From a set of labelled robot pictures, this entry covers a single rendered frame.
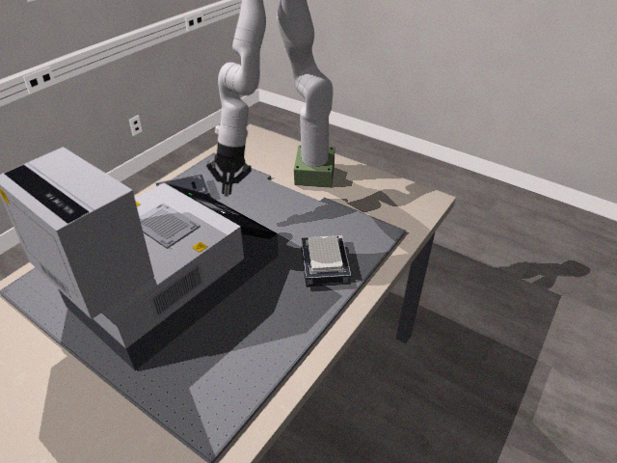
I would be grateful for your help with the light grey benchtop lab instrument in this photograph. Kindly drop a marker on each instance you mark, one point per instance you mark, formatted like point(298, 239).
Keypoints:
point(85, 233)

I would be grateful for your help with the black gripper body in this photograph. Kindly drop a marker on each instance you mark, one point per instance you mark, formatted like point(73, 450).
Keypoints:
point(230, 154)

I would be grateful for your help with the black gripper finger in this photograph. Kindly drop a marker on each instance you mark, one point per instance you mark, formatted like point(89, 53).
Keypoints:
point(246, 170)
point(211, 167)

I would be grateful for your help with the white microplate with grey wells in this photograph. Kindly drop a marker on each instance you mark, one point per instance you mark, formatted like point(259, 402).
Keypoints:
point(324, 254)

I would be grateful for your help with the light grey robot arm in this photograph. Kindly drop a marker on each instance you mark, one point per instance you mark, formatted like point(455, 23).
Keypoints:
point(296, 28)

